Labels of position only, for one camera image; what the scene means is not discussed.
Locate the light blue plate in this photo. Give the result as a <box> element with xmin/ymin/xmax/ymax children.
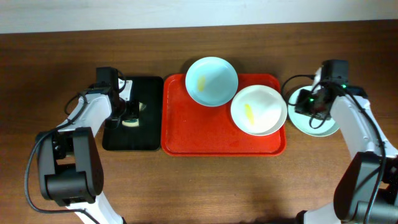
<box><xmin>185</xmin><ymin>57</ymin><xmax>239</xmax><ymax>107</ymax></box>

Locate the green and yellow sponge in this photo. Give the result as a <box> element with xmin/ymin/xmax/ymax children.
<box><xmin>122</xmin><ymin>103</ymin><xmax>147</xmax><ymax>128</ymax></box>

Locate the red plastic tray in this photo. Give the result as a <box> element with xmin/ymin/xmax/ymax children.
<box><xmin>161</xmin><ymin>73</ymin><xmax>287</xmax><ymax>157</ymax></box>

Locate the light green plate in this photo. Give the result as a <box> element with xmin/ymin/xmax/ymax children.
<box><xmin>287</xmin><ymin>86</ymin><xmax>340</xmax><ymax>137</ymax></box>

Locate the black plastic tray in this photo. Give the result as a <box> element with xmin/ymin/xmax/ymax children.
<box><xmin>102</xmin><ymin>76</ymin><xmax>164</xmax><ymax>151</ymax></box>

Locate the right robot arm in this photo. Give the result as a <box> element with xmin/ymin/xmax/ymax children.
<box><xmin>295</xmin><ymin>85</ymin><xmax>397</xmax><ymax>223</ymax></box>

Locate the white plate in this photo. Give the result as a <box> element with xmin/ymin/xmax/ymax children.
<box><xmin>230</xmin><ymin>85</ymin><xmax>287</xmax><ymax>136</ymax></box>

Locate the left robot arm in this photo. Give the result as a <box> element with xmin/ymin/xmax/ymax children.
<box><xmin>24</xmin><ymin>78</ymin><xmax>133</xmax><ymax>223</ymax></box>

